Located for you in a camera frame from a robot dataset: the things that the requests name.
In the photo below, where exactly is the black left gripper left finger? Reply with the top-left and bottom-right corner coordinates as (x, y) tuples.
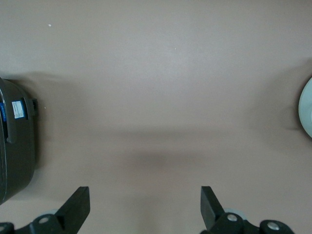
(0, 186), (91, 234)

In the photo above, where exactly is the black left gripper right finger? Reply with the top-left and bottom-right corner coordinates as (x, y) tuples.
(200, 186), (293, 234)

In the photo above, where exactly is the pale steel cooking pot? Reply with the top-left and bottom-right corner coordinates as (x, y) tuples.
(298, 77), (312, 139)

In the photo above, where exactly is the dark grey rice cooker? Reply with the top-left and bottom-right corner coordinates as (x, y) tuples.
(0, 77), (39, 207)

